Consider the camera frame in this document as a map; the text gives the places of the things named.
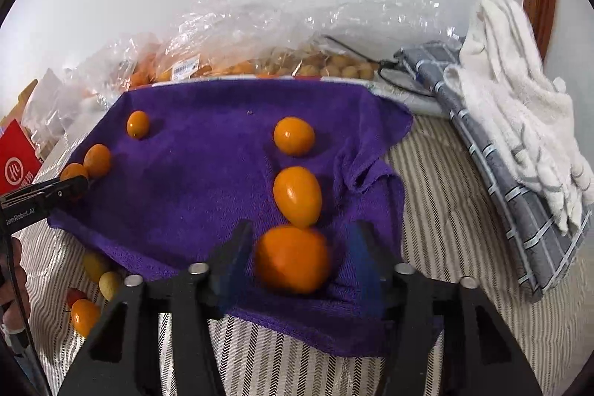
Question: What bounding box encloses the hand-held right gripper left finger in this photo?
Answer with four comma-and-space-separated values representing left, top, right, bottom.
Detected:
58, 220, 255, 396

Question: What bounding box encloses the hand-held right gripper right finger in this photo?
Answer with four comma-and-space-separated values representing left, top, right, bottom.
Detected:
350, 220, 544, 396

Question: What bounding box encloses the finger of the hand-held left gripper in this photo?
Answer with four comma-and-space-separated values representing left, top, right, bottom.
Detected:
46, 177, 89, 206

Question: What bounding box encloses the person's left hand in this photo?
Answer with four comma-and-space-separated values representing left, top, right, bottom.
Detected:
0, 238, 31, 332

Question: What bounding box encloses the red paper bag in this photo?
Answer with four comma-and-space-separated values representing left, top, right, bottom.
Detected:
0, 119, 43, 195

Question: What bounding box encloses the white plastic bag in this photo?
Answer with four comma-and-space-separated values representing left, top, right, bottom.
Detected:
23, 69, 94, 146

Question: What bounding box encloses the striped bed sheet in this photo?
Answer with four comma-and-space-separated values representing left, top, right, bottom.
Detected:
19, 113, 594, 396

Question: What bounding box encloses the brown paper bag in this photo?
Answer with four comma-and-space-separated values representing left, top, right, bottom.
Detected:
0, 78, 40, 132

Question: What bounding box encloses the purple towel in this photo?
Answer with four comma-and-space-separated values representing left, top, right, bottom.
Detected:
48, 81, 444, 359

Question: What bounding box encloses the clear bag of orange fruit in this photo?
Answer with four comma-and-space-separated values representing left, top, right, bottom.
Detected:
65, 32, 163, 95

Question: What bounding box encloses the grey checked folded cloth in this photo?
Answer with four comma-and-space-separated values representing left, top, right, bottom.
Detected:
394, 40, 592, 304

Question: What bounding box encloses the clear bag with white label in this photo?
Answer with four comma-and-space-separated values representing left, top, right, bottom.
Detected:
153, 0, 279, 81

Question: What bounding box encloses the clear bag of longans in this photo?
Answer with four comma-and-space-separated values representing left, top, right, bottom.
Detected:
260, 1, 460, 81

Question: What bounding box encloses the white striped towel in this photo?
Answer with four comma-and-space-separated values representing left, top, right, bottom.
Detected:
443, 0, 594, 236

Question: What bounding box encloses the black cable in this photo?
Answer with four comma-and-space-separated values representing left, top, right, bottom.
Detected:
325, 35, 437, 97

